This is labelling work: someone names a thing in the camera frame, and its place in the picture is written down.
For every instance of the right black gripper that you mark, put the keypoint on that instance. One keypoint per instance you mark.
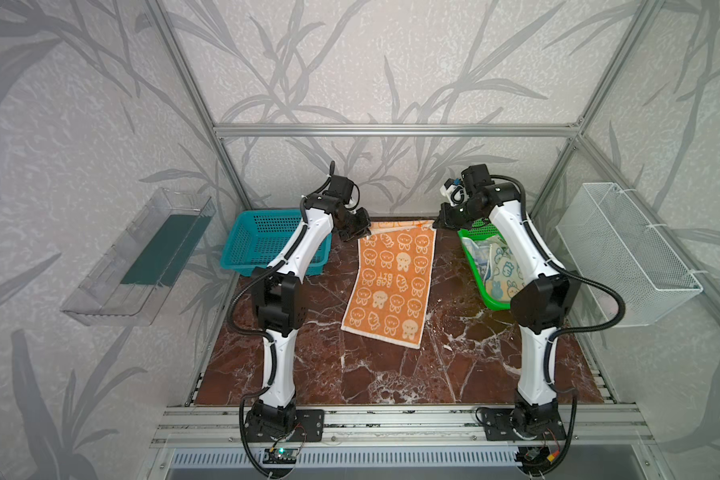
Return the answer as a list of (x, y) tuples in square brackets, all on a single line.
[(447, 218)]

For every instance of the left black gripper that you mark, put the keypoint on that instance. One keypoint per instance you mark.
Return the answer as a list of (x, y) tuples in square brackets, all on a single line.
[(356, 222)]

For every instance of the green plastic basket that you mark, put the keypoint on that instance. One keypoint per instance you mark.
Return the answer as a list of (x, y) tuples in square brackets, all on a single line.
[(480, 230)]

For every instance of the orange bunny towel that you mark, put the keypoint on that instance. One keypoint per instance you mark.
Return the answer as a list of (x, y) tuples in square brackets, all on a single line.
[(390, 296)]

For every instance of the teal plastic basket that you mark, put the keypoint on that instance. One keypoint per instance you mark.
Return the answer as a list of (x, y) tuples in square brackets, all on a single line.
[(257, 237)]

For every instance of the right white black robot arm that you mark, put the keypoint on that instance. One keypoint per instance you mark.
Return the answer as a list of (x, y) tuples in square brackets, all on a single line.
[(541, 305)]

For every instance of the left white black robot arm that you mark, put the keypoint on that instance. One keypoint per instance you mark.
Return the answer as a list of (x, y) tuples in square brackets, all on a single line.
[(279, 307)]

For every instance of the blue bunny towel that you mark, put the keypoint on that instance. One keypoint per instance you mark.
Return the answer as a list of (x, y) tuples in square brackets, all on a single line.
[(498, 271)]

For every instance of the green lit circuit board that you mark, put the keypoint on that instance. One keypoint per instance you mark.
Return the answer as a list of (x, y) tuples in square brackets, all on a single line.
[(281, 456)]

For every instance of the pink item in wire basket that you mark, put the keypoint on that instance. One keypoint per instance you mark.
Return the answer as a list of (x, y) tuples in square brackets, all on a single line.
[(608, 305)]

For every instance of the white wire mesh basket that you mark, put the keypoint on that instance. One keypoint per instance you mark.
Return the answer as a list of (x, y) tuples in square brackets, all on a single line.
[(611, 241)]

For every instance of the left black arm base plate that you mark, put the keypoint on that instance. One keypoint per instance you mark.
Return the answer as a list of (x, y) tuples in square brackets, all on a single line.
[(309, 423)]

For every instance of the clear plastic wall shelf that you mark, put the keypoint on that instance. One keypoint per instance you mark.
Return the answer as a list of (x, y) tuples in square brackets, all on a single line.
[(129, 284)]

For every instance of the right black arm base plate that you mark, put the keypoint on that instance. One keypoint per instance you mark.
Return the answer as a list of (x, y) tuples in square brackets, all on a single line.
[(497, 423)]

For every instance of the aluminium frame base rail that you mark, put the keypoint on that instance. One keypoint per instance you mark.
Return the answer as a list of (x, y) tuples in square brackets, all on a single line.
[(405, 441)]

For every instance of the right wired connector board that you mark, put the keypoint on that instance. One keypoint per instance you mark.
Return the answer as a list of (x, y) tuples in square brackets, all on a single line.
[(537, 456)]

